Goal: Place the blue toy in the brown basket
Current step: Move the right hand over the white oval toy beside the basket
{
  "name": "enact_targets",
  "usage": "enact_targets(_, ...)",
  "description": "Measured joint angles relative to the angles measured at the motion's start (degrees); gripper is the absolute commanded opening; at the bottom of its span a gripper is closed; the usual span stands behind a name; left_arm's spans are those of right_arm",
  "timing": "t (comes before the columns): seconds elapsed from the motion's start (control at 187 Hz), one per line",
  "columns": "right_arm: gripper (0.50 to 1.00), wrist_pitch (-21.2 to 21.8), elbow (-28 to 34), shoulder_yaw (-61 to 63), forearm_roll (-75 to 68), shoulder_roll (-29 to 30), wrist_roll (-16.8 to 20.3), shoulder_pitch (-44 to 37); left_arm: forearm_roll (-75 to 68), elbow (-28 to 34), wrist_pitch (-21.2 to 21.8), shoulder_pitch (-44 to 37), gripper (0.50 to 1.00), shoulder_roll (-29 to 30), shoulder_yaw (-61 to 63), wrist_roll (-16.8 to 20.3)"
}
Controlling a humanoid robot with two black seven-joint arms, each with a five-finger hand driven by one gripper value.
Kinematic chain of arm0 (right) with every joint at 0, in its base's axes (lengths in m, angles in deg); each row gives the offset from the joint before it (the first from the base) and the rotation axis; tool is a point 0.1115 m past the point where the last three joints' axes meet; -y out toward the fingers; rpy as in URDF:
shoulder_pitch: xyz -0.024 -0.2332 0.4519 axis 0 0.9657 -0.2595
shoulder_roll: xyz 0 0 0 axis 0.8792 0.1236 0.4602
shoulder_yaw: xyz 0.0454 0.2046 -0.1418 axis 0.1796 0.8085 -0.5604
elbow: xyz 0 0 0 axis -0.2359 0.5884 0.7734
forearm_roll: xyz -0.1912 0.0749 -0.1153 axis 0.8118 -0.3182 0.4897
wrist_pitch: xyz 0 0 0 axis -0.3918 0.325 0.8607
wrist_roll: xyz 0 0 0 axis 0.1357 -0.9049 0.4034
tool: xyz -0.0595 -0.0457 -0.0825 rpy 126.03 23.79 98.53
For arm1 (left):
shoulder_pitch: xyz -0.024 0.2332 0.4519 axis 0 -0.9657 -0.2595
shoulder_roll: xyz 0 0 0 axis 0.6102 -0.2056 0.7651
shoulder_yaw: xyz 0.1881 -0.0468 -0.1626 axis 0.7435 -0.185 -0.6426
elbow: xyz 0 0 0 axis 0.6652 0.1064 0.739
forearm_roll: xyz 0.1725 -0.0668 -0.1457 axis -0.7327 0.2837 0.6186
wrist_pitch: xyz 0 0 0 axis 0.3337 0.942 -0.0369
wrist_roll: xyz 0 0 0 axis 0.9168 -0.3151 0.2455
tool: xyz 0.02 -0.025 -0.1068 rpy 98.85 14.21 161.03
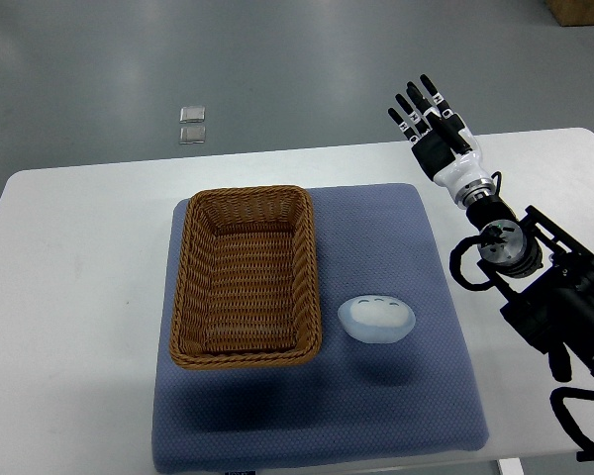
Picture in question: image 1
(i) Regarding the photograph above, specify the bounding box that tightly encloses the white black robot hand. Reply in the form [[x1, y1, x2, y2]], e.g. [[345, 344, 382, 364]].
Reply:
[[388, 74, 491, 204]]

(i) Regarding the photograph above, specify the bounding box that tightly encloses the light blue plush toy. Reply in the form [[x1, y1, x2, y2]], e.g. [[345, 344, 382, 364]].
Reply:
[[337, 295, 416, 344]]

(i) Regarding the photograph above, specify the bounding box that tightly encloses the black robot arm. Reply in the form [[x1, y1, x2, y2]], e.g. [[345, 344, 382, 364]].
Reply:
[[388, 75, 594, 383]]

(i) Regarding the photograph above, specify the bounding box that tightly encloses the brown wicker basket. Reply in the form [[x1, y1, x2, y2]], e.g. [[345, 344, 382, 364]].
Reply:
[[169, 185, 323, 370]]

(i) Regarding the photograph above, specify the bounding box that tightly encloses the brown cardboard box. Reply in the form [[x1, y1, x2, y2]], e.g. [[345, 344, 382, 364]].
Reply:
[[545, 0, 594, 27]]

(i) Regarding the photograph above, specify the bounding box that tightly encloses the lower metal floor plate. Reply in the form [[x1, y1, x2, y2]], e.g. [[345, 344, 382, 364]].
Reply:
[[179, 125, 206, 144]]

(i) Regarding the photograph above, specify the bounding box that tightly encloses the metal floor plate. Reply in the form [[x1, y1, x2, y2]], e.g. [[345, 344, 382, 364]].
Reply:
[[179, 125, 206, 144], [179, 106, 206, 124]]

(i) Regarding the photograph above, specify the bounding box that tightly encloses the upper metal floor plate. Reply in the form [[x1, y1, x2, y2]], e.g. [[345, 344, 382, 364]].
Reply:
[[179, 106, 206, 124]]

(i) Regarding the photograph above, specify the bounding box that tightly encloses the blue quilted mat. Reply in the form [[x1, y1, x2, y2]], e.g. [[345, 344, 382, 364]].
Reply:
[[152, 184, 488, 473]]

